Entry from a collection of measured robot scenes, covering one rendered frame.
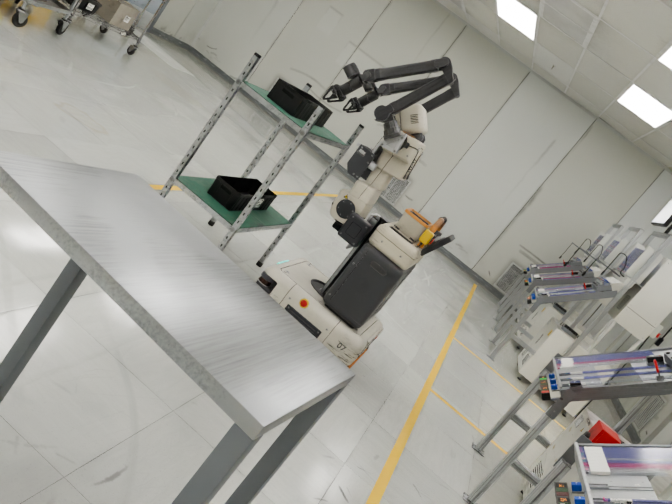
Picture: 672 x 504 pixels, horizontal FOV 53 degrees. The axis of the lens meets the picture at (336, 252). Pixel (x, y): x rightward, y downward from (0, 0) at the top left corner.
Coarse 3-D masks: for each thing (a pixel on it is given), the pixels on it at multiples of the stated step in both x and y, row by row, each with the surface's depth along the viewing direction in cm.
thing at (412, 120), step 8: (416, 104) 348; (400, 112) 349; (408, 112) 348; (416, 112) 347; (424, 112) 353; (400, 120) 350; (408, 120) 348; (416, 120) 347; (424, 120) 351; (400, 128) 350; (408, 128) 348; (416, 128) 348; (424, 128) 350
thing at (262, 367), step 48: (48, 192) 120; (96, 192) 135; (144, 192) 153; (96, 240) 117; (144, 240) 130; (192, 240) 147; (144, 288) 113; (192, 288) 126; (240, 288) 141; (192, 336) 110; (240, 336) 122; (288, 336) 136; (0, 384) 170; (240, 384) 107; (288, 384) 118; (336, 384) 132; (240, 432) 102; (288, 432) 144; (192, 480) 105
